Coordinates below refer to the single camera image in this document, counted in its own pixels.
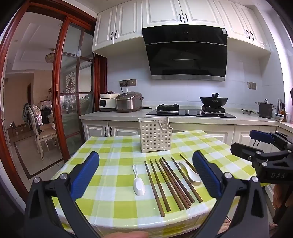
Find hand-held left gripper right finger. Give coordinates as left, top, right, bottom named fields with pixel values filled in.
left=192, top=150, right=269, bottom=238

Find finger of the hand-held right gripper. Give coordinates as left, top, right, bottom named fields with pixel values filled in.
left=249, top=130, right=293, bottom=147
left=230, top=142, right=275, bottom=168

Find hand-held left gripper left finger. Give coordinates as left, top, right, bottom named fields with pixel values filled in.
left=24, top=151, right=101, bottom=238

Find white ceramic spoon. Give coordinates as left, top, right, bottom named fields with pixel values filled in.
left=133, top=164, right=146, bottom=196
left=179, top=161, right=202, bottom=183

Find cream plastic utensil basket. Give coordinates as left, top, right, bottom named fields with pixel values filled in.
left=138, top=117, right=173, bottom=153

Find person's left hand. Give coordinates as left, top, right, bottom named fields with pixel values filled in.
left=101, top=231, right=149, bottom=238

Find stainless steel stock pot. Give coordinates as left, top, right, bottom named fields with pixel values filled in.
left=256, top=99, right=277, bottom=119

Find green checkered tablecloth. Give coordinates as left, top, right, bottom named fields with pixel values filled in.
left=51, top=130, right=258, bottom=238

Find black glass gas cooktop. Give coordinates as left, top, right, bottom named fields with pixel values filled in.
left=146, top=107, right=237, bottom=119

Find white lower kitchen cabinets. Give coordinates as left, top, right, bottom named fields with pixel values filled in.
left=80, top=107, right=293, bottom=161

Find white kitchen cabinets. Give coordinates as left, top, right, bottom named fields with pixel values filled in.
left=92, top=0, right=272, bottom=52
left=80, top=107, right=293, bottom=161

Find black burner grate under wok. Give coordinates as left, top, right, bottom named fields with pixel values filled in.
left=201, top=105, right=226, bottom=114

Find white ornate dining chair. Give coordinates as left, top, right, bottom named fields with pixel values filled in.
left=22, top=102, right=59, bottom=161

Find black wok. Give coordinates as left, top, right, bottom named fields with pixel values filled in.
left=200, top=93, right=229, bottom=107

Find bare black burner grate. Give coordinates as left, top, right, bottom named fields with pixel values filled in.
left=156, top=104, right=180, bottom=114

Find white rice cooker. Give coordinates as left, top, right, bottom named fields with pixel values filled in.
left=99, top=91, right=120, bottom=112

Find cardboard box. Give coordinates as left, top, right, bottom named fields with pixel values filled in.
left=8, top=122, right=30, bottom=136

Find brown metallic rice cooker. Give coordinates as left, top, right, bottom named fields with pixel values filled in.
left=115, top=92, right=144, bottom=113

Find dark garment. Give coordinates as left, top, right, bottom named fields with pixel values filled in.
left=22, top=102, right=35, bottom=123

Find red wood glass sliding door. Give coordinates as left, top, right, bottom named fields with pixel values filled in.
left=52, top=16, right=95, bottom=163

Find black range hood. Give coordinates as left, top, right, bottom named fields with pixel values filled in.
left=142, top=25, right=229, bottom=81

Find ceiling chandelier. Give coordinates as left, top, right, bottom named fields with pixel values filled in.
left=45, top=49, right=56, bottom=63

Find white upper kitchen cabinets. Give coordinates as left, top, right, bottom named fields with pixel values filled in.
left=92, top=0, right=272, bottom=52

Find wall outlet panel with plugs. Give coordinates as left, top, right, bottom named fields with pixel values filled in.
left=119, top=79, right=137, bottom=87

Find red wooden door frame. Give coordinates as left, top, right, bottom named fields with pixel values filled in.
left=0, top=0, right=107, bottom=181

